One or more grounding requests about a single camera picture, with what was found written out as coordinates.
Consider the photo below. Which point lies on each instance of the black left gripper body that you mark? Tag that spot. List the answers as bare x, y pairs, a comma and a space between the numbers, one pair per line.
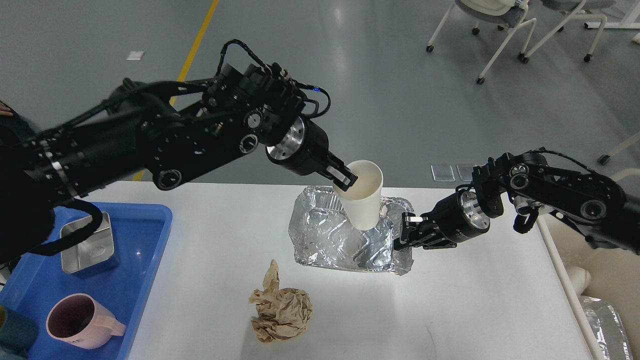
303, 150

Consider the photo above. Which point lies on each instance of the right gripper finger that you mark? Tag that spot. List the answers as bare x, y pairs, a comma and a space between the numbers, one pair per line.
411, 221
411, 239

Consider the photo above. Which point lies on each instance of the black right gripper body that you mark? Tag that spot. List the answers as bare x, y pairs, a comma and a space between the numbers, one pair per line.
453, 220

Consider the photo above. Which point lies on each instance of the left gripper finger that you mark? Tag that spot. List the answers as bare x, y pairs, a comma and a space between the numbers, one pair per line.
339, 173

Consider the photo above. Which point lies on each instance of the white paper cup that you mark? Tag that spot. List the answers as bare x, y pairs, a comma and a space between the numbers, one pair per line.
362, 201

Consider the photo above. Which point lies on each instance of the aluminium foil tray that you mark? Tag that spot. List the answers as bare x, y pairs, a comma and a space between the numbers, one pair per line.
323, 236

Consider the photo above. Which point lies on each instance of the stainless steel rectangular pan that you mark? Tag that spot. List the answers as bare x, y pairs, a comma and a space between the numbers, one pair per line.
96, 255

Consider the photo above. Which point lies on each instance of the pink plastic mug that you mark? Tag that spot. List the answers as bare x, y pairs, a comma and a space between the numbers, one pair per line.
81, 321

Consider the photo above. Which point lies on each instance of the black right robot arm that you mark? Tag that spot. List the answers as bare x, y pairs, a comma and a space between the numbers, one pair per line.
589, 203

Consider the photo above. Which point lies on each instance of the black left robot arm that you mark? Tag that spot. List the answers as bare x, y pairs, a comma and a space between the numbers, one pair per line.
176, 130

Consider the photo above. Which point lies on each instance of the floor outlet cover right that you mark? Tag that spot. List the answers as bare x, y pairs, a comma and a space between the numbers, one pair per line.
465, 172

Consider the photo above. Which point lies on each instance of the floor outlet cover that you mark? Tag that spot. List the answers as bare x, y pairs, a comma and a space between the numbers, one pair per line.
465, 172
442, 173

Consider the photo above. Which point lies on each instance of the floor outlet cover left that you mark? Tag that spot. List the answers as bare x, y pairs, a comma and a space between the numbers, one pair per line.
442, 173

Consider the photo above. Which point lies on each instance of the crumpled brown paper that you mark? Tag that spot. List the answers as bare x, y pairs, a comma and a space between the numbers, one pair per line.
282, 313

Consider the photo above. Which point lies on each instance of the white chair leg right edge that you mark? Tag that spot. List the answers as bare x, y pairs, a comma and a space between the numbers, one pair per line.
605, 158

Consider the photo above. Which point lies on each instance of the beige plastic bin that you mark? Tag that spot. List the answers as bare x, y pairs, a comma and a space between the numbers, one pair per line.
614, 273

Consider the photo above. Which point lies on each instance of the blue plastic tray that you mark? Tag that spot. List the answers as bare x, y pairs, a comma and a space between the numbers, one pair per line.
141, 232

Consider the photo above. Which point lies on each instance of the foil tray in bin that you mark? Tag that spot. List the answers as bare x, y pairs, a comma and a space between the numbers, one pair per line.
607, 327

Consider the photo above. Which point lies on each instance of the white office chair left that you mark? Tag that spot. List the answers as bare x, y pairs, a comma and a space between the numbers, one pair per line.
508, 15

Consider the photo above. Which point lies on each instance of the person in beige sweater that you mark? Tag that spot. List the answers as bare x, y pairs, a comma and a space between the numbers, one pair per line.
14, 128

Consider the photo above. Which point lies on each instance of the teal cup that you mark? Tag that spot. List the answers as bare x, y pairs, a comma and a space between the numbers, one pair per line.
18, 333

